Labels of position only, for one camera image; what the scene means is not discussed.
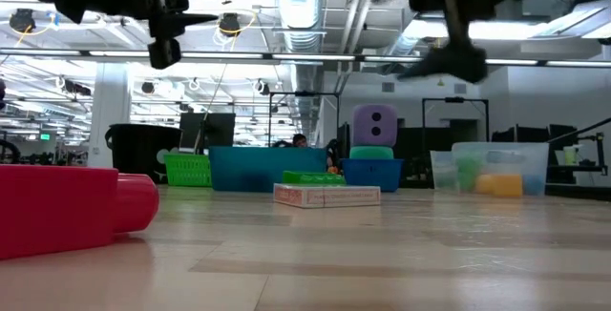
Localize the black background screen panel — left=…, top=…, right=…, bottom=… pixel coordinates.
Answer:
left=179, top=112, right=237, bottom=154

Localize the blue plastic basket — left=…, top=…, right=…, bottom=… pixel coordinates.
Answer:
left=340, top=157, right=405, bottom=194

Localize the white green cup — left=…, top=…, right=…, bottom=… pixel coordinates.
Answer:
left=562, top=144, right=580, bottom=167

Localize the large red toy block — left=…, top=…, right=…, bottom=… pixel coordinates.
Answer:
left=0, top=164, right=160, bottom=261

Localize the teal foam die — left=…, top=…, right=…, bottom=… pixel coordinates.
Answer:
left=348, top=145, right=395, bottom=161

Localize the long ceiling light strip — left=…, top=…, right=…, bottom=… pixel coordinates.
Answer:
left=0, top=47, right=611, bottom=69

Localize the large teal plastic bin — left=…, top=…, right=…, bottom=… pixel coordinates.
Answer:
left=208, top=146, right=329, bottom=194

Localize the bright green toy block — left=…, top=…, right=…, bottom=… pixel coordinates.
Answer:
left=455, top=157, right=484, bottom=191

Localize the green plastic basket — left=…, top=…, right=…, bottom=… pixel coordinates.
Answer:
left=163, top=153, right=213, bottom=188

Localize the black ceiling-mounted device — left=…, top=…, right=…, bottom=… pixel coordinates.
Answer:
left=218, top=11, right=242, bottom=36
left=8, top=8, right=37, bottom=33

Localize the black round bucket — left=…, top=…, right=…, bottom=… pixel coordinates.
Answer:
left=104, top=123, right=183, bottom=184

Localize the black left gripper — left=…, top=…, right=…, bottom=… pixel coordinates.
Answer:
left=142, top=0, right=220, bottom=71

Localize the purple foam die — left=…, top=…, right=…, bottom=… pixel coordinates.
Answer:
left=351, top=104, right=399, bottom=149

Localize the small blue toy brick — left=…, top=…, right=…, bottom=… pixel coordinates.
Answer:
left=522, top=175, right=546, bottom=196

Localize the black metal frame stand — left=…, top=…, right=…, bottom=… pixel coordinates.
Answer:
left=422, top=95, right=491, bottom=153

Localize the white square pillar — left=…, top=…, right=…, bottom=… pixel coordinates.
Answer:
left=87, top=61, right=133, bottom=168

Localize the clear plastic container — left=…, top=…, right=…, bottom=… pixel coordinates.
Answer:
left=429, top=141, right=551, bottom=198

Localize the orange white playing card box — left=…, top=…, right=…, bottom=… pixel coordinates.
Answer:
left=273, top=182, right=383, bottom=210

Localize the silver spiral air duct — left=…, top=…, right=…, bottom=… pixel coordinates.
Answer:
left=381, top=17, right=433, bottom=62
left=272, top=0, right=327, bottom=146

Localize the yellow toy block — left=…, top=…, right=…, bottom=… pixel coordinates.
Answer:
left=474, top=173, right=524, bottom=199

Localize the black monitors row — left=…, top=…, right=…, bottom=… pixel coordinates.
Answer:
left=490, top=122, right=579, bottom=144

